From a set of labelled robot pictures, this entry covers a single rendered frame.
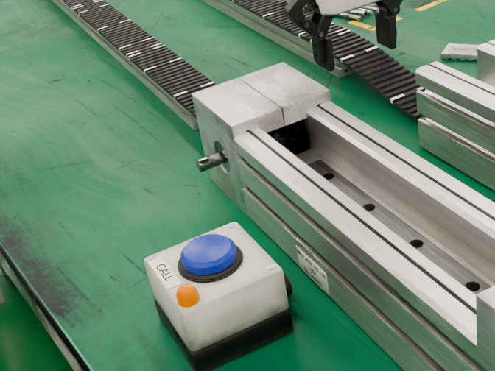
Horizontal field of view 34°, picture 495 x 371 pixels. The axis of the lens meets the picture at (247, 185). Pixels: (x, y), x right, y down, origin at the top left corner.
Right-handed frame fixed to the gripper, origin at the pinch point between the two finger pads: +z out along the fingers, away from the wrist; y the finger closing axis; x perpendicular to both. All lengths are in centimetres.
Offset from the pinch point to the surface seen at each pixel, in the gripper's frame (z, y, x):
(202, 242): -3.4, 31.9, 29.7
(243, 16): 2.9, 1.4, -28.3
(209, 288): -2.0, 33.1, 33.2
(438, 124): 0.9, 3.9, 20.3
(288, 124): -3.8, 18.5, 18.5
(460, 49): 3.0, -12.0, 3.8
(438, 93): -3.4, 4.9, 21.9
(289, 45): 3.0, 1.9, -13.6
